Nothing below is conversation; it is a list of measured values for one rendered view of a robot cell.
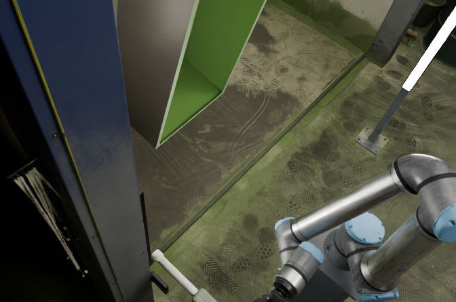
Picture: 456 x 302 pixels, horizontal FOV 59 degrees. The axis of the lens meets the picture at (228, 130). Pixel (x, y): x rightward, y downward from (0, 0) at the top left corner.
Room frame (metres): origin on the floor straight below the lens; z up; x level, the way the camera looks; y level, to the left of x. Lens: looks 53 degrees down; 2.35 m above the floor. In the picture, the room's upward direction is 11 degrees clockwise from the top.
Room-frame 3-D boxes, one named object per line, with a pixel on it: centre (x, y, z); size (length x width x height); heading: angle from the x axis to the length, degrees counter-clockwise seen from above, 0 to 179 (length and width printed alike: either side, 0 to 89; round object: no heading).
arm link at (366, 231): (0.75, -0.62, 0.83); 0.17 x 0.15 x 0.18; 14
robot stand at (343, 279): (0.76, -0.62, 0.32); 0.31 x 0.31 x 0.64; 57
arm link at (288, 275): (0.43, -0.28, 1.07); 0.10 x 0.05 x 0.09; 57
